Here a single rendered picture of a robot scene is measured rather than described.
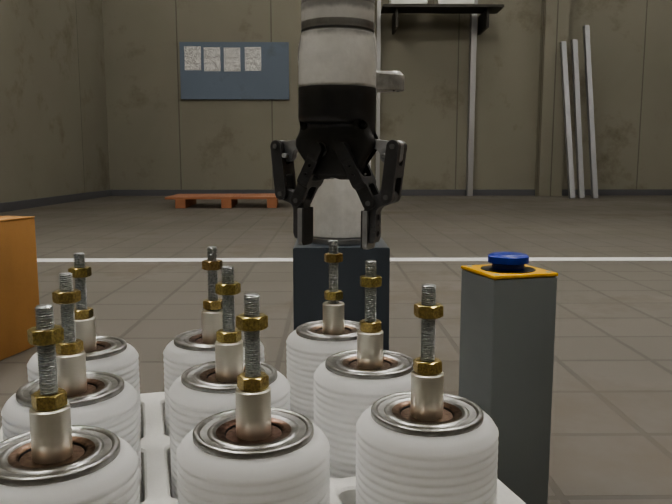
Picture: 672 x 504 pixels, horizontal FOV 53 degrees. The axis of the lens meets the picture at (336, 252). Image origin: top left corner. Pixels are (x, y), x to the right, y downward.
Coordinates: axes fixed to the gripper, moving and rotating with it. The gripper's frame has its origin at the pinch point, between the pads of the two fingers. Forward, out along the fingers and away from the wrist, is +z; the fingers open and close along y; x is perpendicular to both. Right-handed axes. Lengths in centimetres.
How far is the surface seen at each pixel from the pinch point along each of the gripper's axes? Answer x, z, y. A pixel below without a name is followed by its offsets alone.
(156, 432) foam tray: -15.0, 17.1, -10.7
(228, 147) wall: 688, -16, -477
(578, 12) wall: 886, -190, -75
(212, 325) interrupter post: -9.3, 8.3, -8.5
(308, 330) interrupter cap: -2.1, 9.7, -2.0
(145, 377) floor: 40, 36, -60
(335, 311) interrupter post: -1.2, 7.6, 0.6
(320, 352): -5.1, 10.8, 0.8
